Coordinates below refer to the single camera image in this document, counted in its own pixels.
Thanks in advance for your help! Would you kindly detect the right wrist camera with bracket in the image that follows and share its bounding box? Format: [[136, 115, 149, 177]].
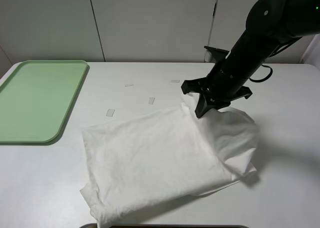
[[204, 45, 230, 64]]

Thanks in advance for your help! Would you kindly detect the black right camera cable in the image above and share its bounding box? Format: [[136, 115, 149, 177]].
[[248, 36, 301, 83]]

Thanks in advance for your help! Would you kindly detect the white short sleeve t-shirt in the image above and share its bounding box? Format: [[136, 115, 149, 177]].
[[80, 93, 259, 228]]

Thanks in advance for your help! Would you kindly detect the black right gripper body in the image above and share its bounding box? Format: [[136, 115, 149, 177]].
[[181, 71, 253, 110]]

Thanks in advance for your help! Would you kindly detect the green plastic tray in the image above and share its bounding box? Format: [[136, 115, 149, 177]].
[[0, 60, 89, 145]]

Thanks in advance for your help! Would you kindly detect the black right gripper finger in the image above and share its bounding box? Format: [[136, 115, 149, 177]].
[[195, 94, 216, 118]]

